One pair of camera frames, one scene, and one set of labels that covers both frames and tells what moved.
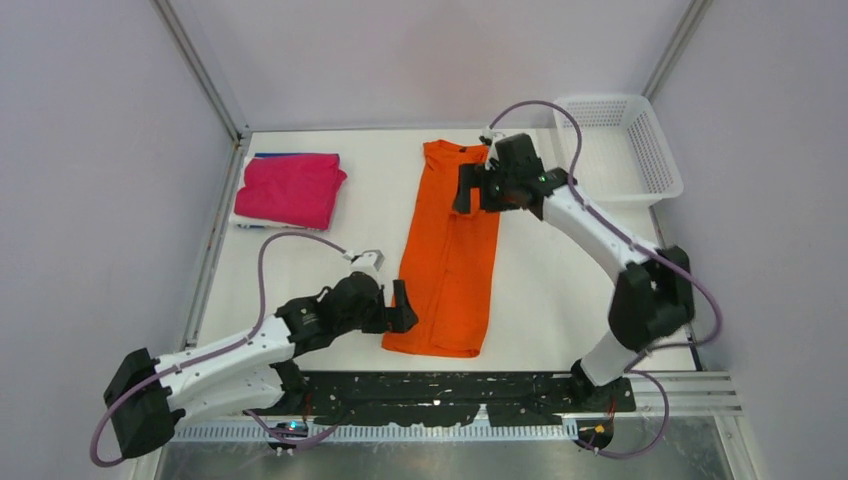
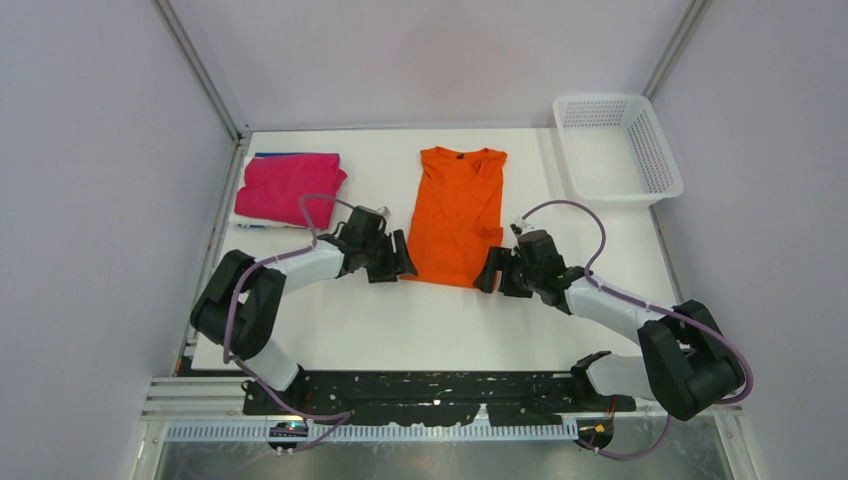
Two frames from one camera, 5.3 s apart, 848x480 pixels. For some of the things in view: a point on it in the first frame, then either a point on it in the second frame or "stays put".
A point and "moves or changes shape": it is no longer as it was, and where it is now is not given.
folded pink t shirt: (290, 190) stays put
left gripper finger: (406, 316) -> (405, 264)
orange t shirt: (450, 258) moves or changes shape
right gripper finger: (469, 176) -> (496, 259)
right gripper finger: (499, 199) -> (514, 289)
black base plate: (522, 398) stays put
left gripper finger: (395, 320) -> (384, 273)
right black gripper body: (503, 178) -> (530, 276)
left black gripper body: (373, 315) -> (379, 252)
